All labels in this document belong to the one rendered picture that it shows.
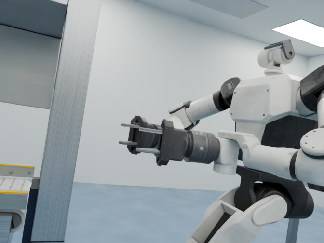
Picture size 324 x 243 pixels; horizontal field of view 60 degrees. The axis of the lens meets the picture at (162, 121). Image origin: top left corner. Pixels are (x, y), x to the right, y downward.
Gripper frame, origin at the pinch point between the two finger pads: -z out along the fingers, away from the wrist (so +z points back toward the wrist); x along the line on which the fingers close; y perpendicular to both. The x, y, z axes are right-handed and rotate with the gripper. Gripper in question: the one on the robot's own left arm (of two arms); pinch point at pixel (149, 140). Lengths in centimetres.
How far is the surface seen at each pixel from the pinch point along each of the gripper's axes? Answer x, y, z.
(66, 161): 4.9, -17.0, -19.0
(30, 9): -24.3, -9.8, -31.0
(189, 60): -121, 383, 131
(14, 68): -13.8, 8.1, -37.0
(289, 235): 47, 62, 102
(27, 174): 15.4, 15.0, -31.2
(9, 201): 14.8, -12.4, -28.8
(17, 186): 16.7, 6.3, -31.7
